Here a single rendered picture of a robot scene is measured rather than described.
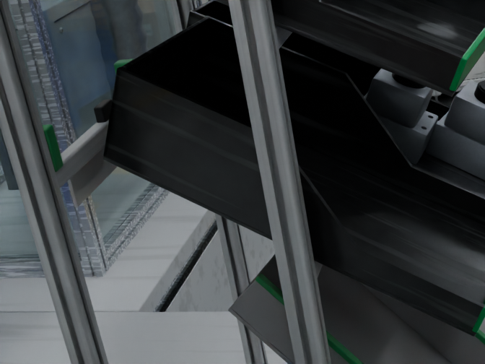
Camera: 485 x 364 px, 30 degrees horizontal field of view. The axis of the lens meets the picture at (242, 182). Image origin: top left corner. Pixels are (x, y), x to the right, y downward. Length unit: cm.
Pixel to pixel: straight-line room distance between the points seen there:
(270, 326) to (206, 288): 98
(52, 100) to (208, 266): 45
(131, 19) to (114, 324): 56
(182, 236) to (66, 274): 93
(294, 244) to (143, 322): 78
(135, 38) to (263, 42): 113
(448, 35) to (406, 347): 27
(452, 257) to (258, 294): 14
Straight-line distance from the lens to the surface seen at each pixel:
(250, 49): 53
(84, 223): 146
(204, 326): 129
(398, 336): 75
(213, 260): 167
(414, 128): 75
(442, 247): 66
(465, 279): 64
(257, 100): 53
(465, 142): 77
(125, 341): 130
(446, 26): 61
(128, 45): 163
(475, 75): 449
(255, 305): 65
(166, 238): 156
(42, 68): 138
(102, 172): 72
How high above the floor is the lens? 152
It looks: 22 degrees down
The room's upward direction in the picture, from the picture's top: 11 degrees counter-clockwise
